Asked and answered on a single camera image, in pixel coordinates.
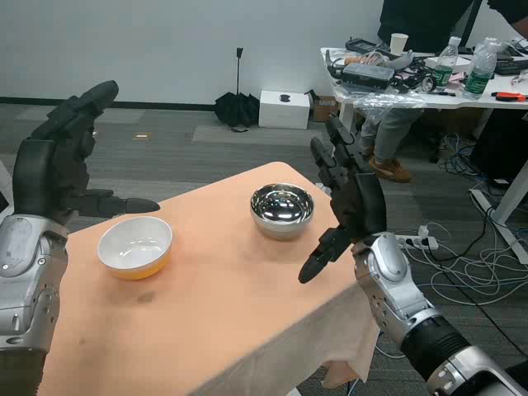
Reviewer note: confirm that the white cardboard product box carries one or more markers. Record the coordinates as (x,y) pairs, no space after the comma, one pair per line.
(284,111)

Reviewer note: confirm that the clear water bottle green label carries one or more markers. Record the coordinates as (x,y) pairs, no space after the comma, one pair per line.
(478,74)
(445,66)

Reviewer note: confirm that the clear plastic bag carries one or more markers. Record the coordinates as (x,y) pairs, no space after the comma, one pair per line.
(392,101)

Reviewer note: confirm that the black folded umbrella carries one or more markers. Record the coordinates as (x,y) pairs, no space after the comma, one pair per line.
(237,109)

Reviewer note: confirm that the white power strip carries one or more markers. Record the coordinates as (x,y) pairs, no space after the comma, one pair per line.
(416,242)

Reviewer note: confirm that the black flat electronic device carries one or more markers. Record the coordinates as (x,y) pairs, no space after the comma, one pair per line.
(367,75)

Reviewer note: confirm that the white desk with clutter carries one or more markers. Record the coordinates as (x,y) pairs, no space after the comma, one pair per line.
(474,102)

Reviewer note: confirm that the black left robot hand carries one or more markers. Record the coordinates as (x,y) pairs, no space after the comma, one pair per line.
(49,177)

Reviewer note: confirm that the person in black top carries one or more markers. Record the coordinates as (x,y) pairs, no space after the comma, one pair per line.
(412,20)

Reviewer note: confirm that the orange plastic bowl white inside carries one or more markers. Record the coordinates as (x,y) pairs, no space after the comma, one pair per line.
(136,243)

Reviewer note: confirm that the black computer case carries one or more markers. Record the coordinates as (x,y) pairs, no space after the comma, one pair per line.
(499,144)

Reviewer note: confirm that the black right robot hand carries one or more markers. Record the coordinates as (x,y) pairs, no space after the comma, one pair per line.
(359,202)

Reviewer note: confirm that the brown cardboard box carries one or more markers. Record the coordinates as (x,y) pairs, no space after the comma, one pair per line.
(326,109)

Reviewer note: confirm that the shiny steel bowl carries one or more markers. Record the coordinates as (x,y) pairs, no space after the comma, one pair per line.
(280,224)

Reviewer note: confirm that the orange tablecloth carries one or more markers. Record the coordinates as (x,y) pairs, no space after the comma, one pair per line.
(206,309)

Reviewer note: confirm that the white paper cup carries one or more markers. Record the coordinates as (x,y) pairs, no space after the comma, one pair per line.
(399,44)

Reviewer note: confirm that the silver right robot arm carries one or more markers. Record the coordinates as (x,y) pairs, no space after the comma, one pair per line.
(392,280)

